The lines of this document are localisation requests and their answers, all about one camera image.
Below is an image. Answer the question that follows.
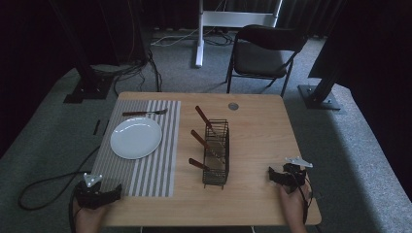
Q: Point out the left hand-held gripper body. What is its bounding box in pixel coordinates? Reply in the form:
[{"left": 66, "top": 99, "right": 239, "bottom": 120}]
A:
[{"left": 75, "top": 173, "right": 114, "bottom": 210}]

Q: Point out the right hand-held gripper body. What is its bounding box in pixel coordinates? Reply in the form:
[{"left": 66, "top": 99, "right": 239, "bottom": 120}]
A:
[{"left": 281, "top": 156, "right": 314, "bottom": 189}]

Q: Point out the person's left hand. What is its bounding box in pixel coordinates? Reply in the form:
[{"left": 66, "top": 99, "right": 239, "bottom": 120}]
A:
[{"left": 75, "top": 205, "right": 110, "bottom": 229}]

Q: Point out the grey striped placemat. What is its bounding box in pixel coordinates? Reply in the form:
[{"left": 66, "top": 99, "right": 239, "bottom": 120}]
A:
[{"left": 90, "top": 99, "right": 182, "bottom": 198}]

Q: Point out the white round plate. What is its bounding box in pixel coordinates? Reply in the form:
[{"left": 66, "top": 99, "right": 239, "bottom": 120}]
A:
[{"left": 110, "top": 116, "right": 163, "bottom": 160}]

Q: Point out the black metal stand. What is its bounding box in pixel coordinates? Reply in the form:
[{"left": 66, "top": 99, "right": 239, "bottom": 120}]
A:
[
  {"left": 297, "top": 57, "right": 343, "bottom": 112},
  {"left": 48, "top": 0, "right": 115, "bottom": 105}
]

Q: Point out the black folding chair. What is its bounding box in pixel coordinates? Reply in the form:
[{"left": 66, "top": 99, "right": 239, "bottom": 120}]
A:
[{"left": 224, "top": 23, "right": 308, "bottom": 98}]

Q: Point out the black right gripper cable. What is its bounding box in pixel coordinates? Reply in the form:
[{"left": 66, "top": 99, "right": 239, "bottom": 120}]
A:
[{"left": 291, "top": 173, "right": 316, "bottom": 225}]

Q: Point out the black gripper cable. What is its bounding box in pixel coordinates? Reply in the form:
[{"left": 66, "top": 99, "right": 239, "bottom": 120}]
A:
[
  {"left": 291, "top": 173, "right": 316, "bottom": 225},
  {"left": 17, "top": 145, "right": 102, "bottom": 233}
]

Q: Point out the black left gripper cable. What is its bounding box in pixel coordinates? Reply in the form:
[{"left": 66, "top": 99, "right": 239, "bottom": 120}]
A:
[{"left": 17, "top": 145, "right": 102, "bottom": 233}]

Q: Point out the black wire cutlery rack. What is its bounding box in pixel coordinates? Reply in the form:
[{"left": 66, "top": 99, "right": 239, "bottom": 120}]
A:
[{"left": 202, "top": 118, "right": 231, "bottom": 190}]

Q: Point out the wooden handled cutlery piece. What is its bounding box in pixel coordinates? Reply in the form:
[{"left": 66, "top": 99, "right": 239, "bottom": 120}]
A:
[
  {"left": 189, "top": 129, "right": 226, "bottom": 164},
  {"left": 194, "top": 105, "right": 225, "bottom": 145},
  {"left": 188, "top": 157, "right": 212, "bottom": 172}
]

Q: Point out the wooden handled fork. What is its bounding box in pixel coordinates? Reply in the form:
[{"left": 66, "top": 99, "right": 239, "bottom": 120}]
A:
[{"left": 121, "top": 108, "right": 169, "bottom": 117}]

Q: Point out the black floor cable bundle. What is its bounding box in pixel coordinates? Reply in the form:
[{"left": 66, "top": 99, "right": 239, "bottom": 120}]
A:
[{"left": 90, "top": 48, "right": 163, "bottom": 97}]

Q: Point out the white desk frame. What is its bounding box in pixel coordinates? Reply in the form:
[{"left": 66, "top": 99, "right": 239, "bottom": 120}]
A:
[{"left": 194, "top": 0, "right": 284, "bottom": 69}]

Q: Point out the white floor cable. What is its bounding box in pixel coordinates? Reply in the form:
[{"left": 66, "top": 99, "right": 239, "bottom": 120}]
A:
[{"left": 150, "top": 0, "right": 227, "bottom": 49}]

